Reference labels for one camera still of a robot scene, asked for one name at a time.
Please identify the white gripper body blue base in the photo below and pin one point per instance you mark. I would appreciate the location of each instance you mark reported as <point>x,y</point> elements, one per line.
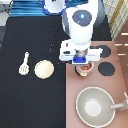
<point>69,54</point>

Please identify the cream round plate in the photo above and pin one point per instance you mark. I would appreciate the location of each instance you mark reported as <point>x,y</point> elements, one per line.
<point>44,69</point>

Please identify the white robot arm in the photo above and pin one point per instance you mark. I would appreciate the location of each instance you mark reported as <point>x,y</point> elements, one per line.
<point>78,23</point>

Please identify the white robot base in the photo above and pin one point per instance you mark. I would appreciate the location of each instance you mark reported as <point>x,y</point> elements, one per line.
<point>54,7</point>

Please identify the black burner disc back right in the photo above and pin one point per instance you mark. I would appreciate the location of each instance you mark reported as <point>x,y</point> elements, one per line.
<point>106,51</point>

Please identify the black burner disc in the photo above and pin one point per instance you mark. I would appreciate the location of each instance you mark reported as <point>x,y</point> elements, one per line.
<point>106,51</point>
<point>106,69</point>

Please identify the black burner disc front right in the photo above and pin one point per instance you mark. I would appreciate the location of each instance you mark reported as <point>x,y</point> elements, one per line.
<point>106,69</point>

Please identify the pink toy stove counter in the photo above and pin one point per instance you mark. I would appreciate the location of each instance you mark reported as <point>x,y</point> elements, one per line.
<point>114,84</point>

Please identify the grey sink bowl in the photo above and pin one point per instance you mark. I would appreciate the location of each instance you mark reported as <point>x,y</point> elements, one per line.
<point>93,106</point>

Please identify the black table mat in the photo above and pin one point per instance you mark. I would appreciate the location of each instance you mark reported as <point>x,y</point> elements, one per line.
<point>27,101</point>

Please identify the blue striped cloth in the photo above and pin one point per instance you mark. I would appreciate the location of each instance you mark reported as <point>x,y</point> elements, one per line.
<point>28,8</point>

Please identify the grey faucet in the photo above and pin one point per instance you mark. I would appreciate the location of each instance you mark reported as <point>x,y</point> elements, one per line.
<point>123,105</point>

